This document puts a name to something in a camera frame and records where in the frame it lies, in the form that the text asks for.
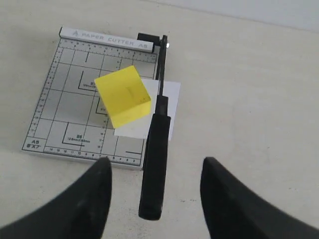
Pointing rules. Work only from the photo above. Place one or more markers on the yellow foam cube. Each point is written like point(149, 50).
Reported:
point(124, 96)

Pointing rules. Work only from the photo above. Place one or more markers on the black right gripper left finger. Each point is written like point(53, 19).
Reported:
point(79, 212)

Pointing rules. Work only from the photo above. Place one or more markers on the white paper sheet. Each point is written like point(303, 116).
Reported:
point(140, 127)

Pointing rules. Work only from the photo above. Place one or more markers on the grey paper cutter base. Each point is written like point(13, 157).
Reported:
point(70, 119)

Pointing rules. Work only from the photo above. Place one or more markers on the black cutter blade arm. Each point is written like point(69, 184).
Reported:
point(155, 158)

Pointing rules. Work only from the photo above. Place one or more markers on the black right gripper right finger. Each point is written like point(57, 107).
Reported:
point(233, 211)

